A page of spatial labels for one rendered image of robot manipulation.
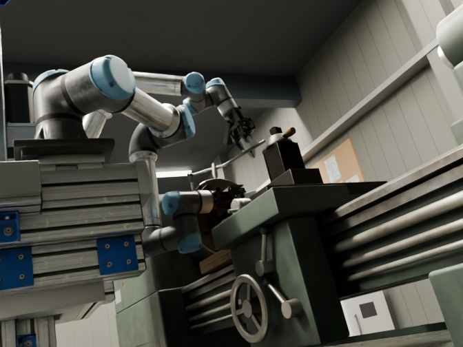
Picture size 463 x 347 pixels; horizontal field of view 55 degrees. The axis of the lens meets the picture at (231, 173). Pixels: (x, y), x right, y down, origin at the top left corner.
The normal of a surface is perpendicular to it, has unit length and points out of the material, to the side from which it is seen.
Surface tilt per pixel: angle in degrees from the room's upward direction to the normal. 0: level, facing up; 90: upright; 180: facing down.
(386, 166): 90
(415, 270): 90
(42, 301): 90
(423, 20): 90
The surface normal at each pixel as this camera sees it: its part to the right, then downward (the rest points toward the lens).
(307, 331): -0.86, 0.02
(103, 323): 0.39, -0.40
